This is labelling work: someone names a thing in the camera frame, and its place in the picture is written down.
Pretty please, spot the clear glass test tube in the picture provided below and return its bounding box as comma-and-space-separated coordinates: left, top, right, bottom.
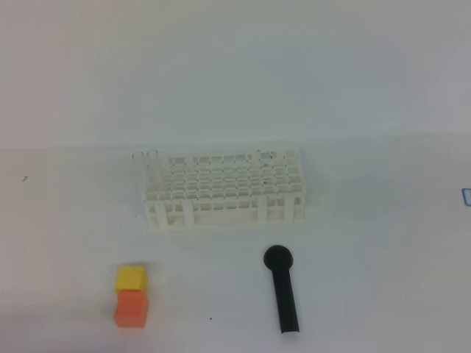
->
146, 149, 165, 192

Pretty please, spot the white test tube rack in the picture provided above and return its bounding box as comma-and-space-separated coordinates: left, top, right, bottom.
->
144, 148, 306, 232

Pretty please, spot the clear test tube in rack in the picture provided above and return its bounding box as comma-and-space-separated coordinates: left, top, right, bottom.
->
132, 151, 147, 205

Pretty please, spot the black plastic scoop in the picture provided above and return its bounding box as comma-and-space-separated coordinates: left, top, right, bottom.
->
263, 245, 300, 334

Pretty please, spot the yellow foam cube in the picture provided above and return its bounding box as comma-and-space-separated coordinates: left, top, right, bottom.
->
115, 265, 148, 293

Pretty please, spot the orange foam cube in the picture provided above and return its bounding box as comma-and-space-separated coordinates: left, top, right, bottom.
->
113, 290, 149, 328

